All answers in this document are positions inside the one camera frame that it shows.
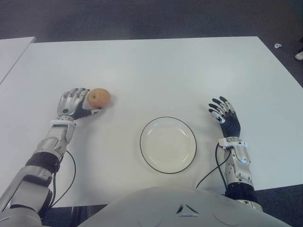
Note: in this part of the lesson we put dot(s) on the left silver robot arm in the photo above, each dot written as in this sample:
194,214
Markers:
35,170

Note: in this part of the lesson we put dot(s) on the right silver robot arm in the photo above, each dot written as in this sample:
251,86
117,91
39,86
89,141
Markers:
239,163

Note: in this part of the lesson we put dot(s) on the grey robot torso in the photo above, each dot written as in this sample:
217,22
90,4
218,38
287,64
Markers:
189,212

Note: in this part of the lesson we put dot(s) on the small white floor object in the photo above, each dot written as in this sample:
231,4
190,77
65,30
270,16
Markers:
277,46

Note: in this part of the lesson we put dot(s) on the white plate with black rim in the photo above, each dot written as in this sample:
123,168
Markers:
168,145

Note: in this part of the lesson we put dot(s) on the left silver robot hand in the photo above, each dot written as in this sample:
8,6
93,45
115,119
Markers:
69,104

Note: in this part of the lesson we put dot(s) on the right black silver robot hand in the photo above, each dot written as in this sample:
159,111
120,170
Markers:
230,125

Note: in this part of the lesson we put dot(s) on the white sneaker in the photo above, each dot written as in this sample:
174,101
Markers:
299,55

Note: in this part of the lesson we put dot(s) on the brown egg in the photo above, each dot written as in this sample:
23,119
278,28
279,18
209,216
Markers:
99,97

